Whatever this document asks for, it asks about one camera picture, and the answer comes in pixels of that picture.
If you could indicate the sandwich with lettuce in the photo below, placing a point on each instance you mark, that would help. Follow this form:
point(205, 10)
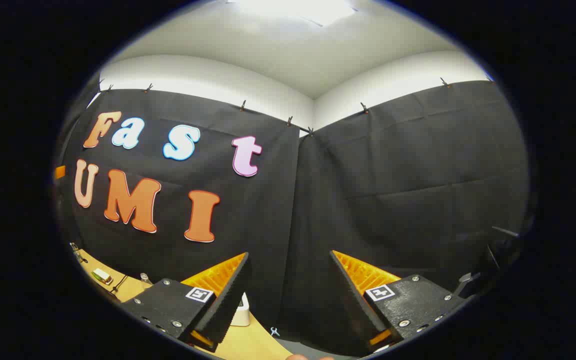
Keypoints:
point(101, 275)

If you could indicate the row of backdrop clips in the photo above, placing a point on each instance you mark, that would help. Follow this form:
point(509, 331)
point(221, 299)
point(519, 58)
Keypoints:
point(243, 105)

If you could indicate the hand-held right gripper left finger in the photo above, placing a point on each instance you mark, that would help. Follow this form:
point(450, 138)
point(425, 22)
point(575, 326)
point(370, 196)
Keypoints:
point(230, 295)

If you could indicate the white paper roll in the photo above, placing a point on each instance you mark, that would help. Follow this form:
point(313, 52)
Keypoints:
point(241, 314)

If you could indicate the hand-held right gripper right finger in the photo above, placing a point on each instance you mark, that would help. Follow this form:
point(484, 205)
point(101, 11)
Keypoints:
point(355, 300)

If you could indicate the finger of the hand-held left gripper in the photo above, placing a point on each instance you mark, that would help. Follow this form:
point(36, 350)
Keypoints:
point(60, 172)

